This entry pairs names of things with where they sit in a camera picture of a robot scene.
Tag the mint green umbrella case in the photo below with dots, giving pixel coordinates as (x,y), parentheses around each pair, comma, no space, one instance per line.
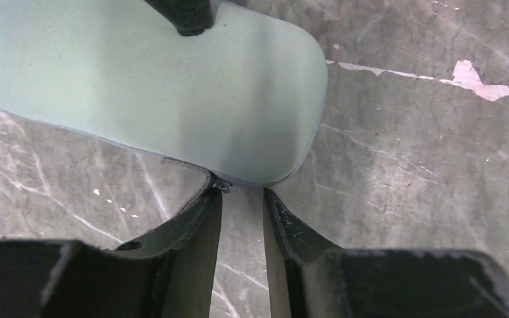
(242,100)

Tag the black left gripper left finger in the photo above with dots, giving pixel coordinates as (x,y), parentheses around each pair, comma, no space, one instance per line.
(166,272)

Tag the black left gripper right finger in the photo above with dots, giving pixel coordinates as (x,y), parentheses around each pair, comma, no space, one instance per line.
(310,276)

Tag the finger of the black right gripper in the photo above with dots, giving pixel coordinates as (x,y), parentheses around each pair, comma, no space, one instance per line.
(189,17)

